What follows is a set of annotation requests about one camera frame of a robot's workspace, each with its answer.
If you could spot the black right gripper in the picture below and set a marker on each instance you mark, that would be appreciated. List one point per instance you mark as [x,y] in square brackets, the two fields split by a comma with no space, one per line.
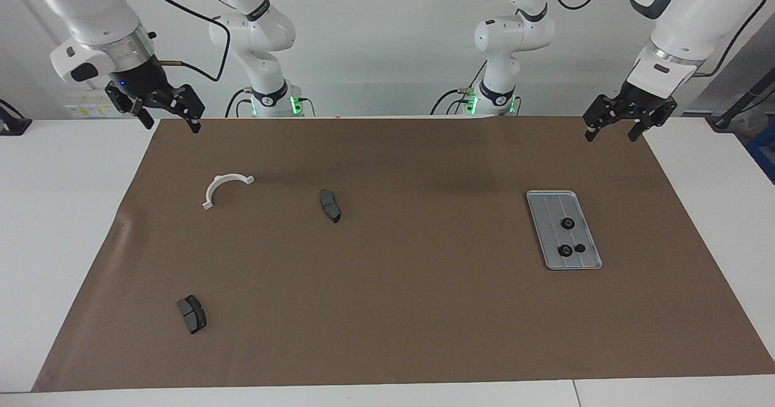
[148,83]

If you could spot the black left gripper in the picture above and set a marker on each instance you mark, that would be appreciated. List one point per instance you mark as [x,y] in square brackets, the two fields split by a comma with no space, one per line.
[639,101]

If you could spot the large black bearing gear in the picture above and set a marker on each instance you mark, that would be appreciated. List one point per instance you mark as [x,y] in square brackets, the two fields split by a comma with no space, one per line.
[567,223]
[564,250]

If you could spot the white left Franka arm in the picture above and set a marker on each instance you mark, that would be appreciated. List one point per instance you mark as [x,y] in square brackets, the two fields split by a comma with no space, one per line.
[684,25]

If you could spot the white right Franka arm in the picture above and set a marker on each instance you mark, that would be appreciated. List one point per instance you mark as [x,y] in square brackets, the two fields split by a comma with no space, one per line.
[91,13]

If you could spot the silver metal tray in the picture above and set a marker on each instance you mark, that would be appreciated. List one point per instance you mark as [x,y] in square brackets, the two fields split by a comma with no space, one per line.
[554,207]

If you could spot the black stand pole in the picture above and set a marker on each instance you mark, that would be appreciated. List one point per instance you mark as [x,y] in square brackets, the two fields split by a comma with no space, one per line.
[726,119]

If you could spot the blue crate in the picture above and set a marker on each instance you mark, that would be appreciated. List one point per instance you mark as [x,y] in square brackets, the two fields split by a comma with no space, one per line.
[764,152]

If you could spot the dark grey brake pad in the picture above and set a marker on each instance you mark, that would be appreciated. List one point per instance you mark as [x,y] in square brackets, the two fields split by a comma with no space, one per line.
[330,206]
[192,316]

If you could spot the brown paper mat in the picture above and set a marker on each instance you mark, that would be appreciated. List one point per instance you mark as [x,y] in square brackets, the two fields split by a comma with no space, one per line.
[387,304]

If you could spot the white wall socket strip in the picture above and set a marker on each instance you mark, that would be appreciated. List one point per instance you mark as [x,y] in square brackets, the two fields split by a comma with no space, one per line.
[91,111]

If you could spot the white curved plastic bracket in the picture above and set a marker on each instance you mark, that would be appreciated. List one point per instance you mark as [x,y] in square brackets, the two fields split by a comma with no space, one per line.
[227,177]

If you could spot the black clamp mount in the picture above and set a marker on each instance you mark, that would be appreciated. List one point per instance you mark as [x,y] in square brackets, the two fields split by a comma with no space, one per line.
[12,125]

